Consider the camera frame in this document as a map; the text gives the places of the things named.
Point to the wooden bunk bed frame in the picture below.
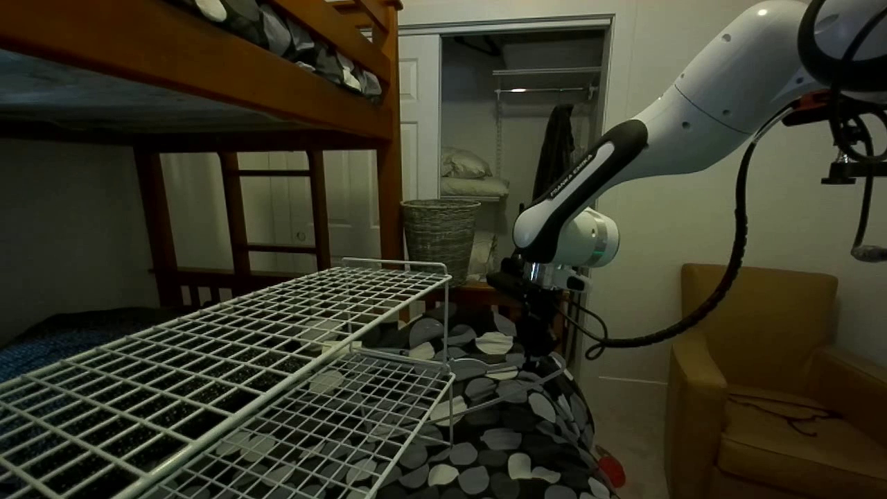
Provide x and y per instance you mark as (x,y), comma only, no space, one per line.
(158,76)

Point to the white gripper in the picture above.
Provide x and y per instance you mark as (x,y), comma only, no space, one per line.
(543,313)

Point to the mustard yellow armchair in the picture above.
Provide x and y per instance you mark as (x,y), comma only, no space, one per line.
(765,406)

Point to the dark hanging garment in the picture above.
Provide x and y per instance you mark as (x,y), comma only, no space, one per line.
(555,154)

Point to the woven grey laundry basket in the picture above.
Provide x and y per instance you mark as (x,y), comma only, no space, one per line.
(442,230)

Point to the white closet door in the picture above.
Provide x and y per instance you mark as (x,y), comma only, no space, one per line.
(419,113)

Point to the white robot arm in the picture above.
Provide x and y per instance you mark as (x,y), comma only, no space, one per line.
(776,61)

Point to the black spotted bed duvet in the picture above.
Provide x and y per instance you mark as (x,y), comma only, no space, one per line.
(433,465)

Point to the white wire shelf rack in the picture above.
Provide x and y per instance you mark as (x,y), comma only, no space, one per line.
(268,395)

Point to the folded white linens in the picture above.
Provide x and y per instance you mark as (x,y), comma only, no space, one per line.
(469,176)

